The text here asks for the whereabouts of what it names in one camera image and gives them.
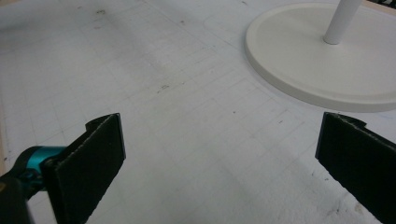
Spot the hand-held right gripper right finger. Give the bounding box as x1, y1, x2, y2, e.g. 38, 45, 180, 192
314, 111, 396, 224

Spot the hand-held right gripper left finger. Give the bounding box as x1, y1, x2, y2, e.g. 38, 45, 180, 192
41, 112, 127, 224

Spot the white round lamp stand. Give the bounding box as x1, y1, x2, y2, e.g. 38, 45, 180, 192
245, 0, 396, 114

